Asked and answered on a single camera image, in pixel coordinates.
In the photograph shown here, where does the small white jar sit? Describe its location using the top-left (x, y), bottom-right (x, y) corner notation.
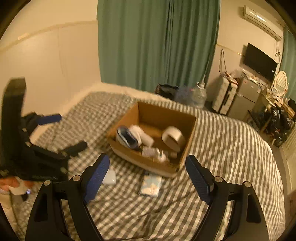
top-left (102, 169), bottom-right (116, 185)

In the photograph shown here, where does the white sock navy cuff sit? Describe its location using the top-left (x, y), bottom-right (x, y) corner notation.
top-left (116, 125), bottom-right (154, 150)

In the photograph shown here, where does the blue floral tissue pack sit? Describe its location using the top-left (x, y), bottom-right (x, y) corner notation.
top-left (139, 173), bottom-right (162, 197)

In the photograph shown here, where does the white tape roll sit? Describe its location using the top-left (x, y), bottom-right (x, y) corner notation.
top-left (161, 126), bottom-right (186, 153)

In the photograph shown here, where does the person's left hand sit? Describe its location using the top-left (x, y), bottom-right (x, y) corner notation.
top-left (1, 176), bottom-right (34, 195)

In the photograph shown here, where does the checkered bed cover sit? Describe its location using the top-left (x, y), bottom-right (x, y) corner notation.
top-left (36, 92), bottom-right (285, 240)

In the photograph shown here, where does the brown cardboard box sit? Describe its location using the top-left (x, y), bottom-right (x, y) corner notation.
top-left (107, 101), bottom-right (197, 178)

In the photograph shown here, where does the black garbage bag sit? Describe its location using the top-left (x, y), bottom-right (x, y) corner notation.
top-left (270, 106), bottom-right (295, 147)

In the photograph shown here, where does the black bag on floor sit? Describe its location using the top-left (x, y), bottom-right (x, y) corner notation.
top-left (154, 84), bottom-right (179, 100)

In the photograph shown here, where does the wooden dressing table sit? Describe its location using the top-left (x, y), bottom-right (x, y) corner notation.
top-left (254, 92), bottom-right (296, 121)

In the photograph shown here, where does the large green curtain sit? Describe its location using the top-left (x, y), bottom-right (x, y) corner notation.
top-left (97, 1), bottom-right (221, 92)

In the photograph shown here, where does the grey mini fridge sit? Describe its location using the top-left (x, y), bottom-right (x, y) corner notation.
top-left (227, 77), bottom-right (261, 121)

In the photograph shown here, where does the white suitcase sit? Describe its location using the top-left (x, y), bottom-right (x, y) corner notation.
top-left (212, 74), bottom-right (238, 115)

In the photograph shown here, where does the clear water jug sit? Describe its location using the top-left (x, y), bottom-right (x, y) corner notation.
top-left (191, 81), bottom-right (207, 109)

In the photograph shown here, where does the white oval vanity mirror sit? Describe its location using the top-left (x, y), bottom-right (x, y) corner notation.
top-left (271, 71), bottom-right (288, 98)

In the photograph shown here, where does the green curtain by wardrobe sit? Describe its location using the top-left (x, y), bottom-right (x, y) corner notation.
top-left (280, 28), bottom-right (296, 100)

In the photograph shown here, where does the white air conditioner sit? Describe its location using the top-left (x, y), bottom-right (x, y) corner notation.
top-left (243, 5), bottom-right (283, 42)

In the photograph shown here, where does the black wall television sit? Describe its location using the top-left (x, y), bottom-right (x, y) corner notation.
top-left (243, 43), bottom-right (278, 81)

